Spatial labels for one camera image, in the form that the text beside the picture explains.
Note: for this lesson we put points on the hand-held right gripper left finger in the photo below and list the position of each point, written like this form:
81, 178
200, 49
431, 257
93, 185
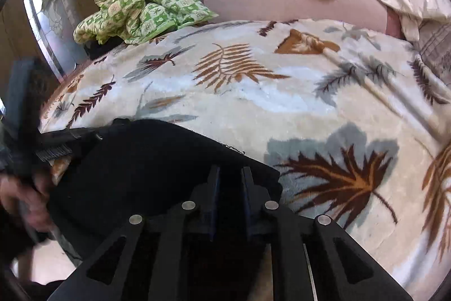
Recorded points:
213, 188

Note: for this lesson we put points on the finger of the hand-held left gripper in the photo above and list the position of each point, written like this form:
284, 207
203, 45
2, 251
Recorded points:
53, 153
70, 136

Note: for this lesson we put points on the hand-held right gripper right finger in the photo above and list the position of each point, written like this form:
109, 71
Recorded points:
248, 188

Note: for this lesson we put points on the black pants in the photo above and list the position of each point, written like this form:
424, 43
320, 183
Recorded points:
148, 163

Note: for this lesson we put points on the person's left hand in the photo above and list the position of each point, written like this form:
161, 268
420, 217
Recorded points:
31, 209

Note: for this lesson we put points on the leaf print beige blanket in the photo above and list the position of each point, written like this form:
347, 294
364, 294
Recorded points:
264, 103

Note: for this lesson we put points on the glass panel wardrobe door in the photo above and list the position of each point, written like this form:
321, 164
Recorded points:
45, 4

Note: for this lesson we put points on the pink bed sheet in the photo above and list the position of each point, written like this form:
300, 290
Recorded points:
282, 1

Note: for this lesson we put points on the brown striped cloth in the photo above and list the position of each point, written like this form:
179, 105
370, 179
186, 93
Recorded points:
437, 43

